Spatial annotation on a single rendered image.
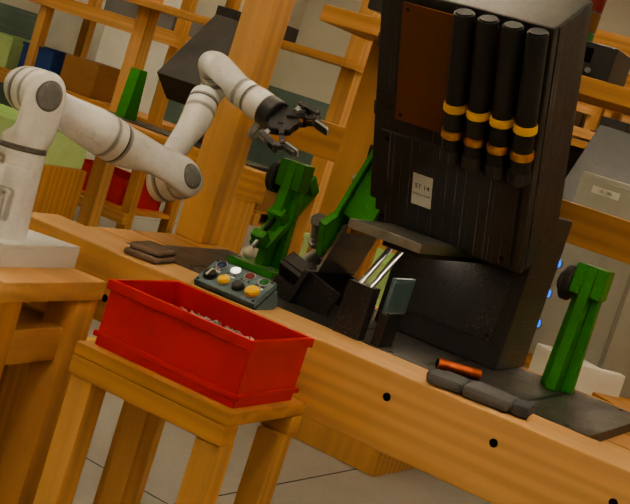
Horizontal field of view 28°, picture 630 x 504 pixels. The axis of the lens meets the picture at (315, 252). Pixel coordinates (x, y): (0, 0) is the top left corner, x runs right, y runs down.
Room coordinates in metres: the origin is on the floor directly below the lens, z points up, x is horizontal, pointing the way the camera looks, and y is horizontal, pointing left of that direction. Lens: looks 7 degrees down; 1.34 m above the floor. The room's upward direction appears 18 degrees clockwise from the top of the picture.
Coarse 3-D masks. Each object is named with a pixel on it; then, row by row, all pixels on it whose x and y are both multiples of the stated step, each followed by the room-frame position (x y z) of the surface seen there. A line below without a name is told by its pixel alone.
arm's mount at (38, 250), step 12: (0, 240) 2.33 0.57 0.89; (12, 240) 2.37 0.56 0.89; (36, 240) 2.45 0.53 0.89; (48, 240) 2.49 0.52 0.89; (60, 240) 2.53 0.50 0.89; (0, 252) 2.30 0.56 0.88; (12, 252) 2.32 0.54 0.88; (24, 252) 2.36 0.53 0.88; (36, 252) 2.39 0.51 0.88; (48, 252) 2.42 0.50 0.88; (60, 252) 2.46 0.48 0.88; (72, 252) 2.50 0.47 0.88; (0, 264) 2.30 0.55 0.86; (12, 264) 2.33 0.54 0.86; (24, 264) 2.37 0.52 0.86; (36, 264) 2.40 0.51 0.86; (48, 264) 2.43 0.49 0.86; (60, 264) 2.47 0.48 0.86; (72, 264) 2.51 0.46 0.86
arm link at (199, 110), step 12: (192, 96) 2.83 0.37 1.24; (204, 96) 2.83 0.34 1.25; (192, 108) 2.80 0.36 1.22; (204, 108) 2.81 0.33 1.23; (216, 108) 2.85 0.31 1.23; (180, 120) 2.80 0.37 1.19; (192, 120) 2.79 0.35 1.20; (204, 120) 2.80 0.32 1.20; (180, 132) 2.78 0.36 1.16; (192, 132) 2.79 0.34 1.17; (204, 132) 2.82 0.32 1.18; (168, 144) 2.77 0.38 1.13; (180, 144) 2.78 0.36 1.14; (192, 144) 2.80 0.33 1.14; (156, 192) 2.69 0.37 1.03
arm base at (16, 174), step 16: (0, 160) 2.37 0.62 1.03; (16, 160) 2.36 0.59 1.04; (32, 160) 2.37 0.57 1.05; (0, 176) 2.36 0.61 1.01; (16, 176) 2.36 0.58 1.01; (32, 176) 2.38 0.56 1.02; (0, 192) 2.36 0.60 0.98; (16, 192) 2.36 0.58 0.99; (32, 192) 2.39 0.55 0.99; (0, 208) 2.35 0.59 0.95; (16, 208) 2.37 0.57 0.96; (32, 208) 2.40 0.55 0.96; (0, 224) 2.35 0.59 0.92; (16, 224) 2.37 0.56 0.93; (16, 240) 2.38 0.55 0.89
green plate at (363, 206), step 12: (360, 168) 2.59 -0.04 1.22; (360, 180) 2.60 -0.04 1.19; (348, 192) 2.60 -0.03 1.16; (360, 192) 2.60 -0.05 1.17; (348, 204) 2.61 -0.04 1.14; (360, 204) 2.60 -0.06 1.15; (372, 204) 2.58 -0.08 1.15; (348, 216) 2.60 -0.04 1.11; (360, 216) 2.59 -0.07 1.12; (372, 216) 2.58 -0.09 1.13
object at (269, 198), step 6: (270, 192) 11.59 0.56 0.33; (264, 198) 11.53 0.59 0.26; (270, 198) 11.62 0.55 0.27; (258, 204) 11.47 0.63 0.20; (264, 204) 11.56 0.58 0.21; (270, 204) 11.65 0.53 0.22; (258, 210) 11.50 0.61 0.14; (264, 210) 11.59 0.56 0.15; (252, 216) 11.43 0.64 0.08; (258, 216) 11.48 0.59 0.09; (264, 216) 12.31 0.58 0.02; (252, 222) 11.42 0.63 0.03; (258, 222) 11.51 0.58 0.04
